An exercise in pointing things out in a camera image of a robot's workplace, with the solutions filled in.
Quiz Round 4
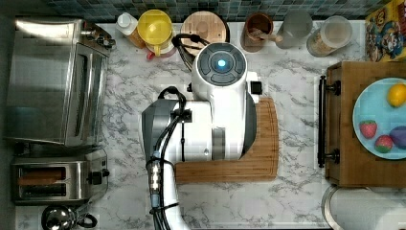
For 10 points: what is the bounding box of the stainless steel slot toaster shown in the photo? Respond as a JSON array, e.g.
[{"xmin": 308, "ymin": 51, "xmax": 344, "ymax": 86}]
[{"xmin": 11, "ymin": 149, "xmax": 109, "ymax": 205}]

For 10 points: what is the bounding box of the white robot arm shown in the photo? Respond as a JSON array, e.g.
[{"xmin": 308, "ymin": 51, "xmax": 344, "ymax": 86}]
[{"xmin": 139, "ymin": 42, "xmax": 257, "ymax": 230}]

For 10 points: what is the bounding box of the stainless steel toaster oven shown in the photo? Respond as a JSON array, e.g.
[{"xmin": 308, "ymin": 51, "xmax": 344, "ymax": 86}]
[{"xmin": 4, "ymin": 17, "xmax": 115, "ymax": 147}]

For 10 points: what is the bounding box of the bread slice in toaster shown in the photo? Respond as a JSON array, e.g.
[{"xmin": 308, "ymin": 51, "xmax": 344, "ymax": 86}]
[{"xmin": 17, "ymin": 168, "xmax": 66, "ymax": 186}]

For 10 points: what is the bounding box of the bamboo cutting board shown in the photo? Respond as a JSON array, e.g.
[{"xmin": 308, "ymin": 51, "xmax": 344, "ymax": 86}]
[{"xmin": 175, "ymin": 98, "xmax": 279, "ymax": 184}]

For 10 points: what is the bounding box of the round wooden lid jar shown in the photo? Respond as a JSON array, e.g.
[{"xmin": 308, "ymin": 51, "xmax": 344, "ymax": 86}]
[{"xmin": 180, "ymin": 11, "xmax": 230, "ymax": 43}]

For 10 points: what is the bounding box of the wooden spoon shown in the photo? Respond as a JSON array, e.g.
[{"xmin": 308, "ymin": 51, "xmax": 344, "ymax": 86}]
[{"xmin": 250, "ymin": 28, "xmax": 282, "ymax": 42}]

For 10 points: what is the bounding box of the brown utensil holder cup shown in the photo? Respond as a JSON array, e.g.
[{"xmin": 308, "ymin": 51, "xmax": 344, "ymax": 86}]
[{"xmin": 240, "ymin": 12, "xmax": 273, "ymax": 53}]

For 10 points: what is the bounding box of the white capped orange bottle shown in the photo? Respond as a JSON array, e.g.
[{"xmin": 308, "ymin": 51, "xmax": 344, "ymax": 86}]
[{"xmin": 116, "ymin": 12, "xmax": 146, "ymax": 49}]

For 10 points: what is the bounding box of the frosted grey tumbler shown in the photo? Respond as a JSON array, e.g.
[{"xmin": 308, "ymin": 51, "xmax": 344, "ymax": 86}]
[{"xmin": 276, "ymin": 10, "xmax": 313, "ymax": 49}]

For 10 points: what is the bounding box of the clear cereal jar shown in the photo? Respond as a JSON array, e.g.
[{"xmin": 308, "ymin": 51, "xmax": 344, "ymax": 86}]
[{"xmin": 306, "ymin": 15, "xmax": 352, "ymax": 58}]

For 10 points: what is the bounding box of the red toy strawberry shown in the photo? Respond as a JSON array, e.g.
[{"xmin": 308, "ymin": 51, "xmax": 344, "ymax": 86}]
[{"xmin": 359, "ymin": 120, "xmax": 377, "ymax": 139}]

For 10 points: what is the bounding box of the light blue plate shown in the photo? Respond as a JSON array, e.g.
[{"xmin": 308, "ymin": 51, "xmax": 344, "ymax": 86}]
[{"xmin": 352, "ymin": 78, "xmax": 406, "ymax": 160}]

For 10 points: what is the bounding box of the chrome kettle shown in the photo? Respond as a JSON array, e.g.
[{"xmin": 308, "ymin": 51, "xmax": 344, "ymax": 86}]
[{"xmin": 41, "ymin": 205, "xmax": 98, "ymax": 230}]

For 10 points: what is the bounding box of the red green toy fruit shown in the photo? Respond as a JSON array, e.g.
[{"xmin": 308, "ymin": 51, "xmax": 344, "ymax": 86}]
[{"xmin": 374, "ymin": 135, "xmax": 393, "ymax": 153}]

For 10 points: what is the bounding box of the yellow lemon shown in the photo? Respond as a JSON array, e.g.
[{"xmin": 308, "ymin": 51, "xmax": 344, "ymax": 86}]
[{"xmin": 387, "ymin": 83, "xmax": 406, "ymax": 107}]

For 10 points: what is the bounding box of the purple toy fruit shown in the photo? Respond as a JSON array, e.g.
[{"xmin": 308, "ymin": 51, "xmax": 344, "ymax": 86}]
[{"xmin": 390, "ymin": 126, "xmax": 406, "ymax": 149}]

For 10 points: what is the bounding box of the colourful cereal box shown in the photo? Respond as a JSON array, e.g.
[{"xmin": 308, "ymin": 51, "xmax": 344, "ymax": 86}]
[{"xmin": 365, "ymin": 0, "xmax": 406, "ymax": 62}]

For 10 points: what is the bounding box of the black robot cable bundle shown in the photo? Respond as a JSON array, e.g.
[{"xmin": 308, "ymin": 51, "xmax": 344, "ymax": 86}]
[{"xmin": 146, "ymin": 33, "xmax": 212, "ymax": 230}]

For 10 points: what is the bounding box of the wooden tray with black handle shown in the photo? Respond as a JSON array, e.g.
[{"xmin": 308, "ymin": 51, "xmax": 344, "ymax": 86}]
[{"xmin": 318, "ymin": 61, "xmax": 405, "ymax": 188}]

